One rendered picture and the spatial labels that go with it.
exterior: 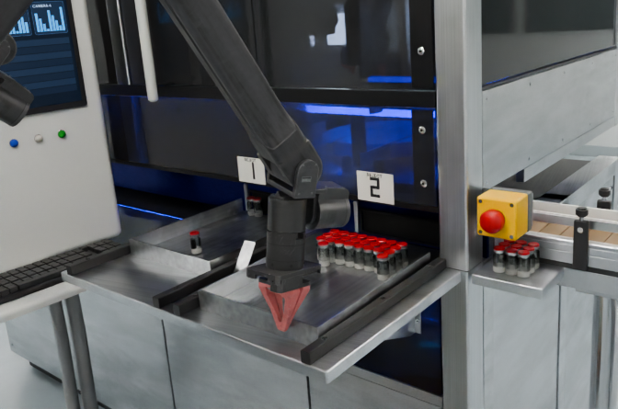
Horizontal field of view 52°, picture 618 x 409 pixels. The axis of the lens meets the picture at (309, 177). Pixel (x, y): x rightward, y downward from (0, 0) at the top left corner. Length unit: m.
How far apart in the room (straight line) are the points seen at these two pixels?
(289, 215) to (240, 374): 0.90
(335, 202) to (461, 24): 0.37
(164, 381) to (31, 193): 0.73
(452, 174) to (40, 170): 1.02
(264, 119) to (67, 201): 0.98
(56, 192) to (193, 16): 1.02
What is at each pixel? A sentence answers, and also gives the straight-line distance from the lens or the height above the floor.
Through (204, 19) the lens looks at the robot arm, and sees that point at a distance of 0.79.
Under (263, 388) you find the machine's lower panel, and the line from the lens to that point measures 1.72.
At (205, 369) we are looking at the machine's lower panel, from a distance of 1.88.
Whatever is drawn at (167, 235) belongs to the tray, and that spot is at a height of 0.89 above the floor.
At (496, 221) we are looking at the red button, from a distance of 1.11.
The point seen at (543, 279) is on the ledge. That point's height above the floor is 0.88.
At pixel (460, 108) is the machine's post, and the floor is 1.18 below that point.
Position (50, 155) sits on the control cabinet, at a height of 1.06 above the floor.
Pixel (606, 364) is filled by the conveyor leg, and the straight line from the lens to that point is 1.36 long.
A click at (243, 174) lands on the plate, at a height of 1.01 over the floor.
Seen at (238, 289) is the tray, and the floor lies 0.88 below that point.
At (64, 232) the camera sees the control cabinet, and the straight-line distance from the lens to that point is 1.76.
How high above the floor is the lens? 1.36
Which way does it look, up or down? 14 degrees down
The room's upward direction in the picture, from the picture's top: 4 degrees counter-clockwise
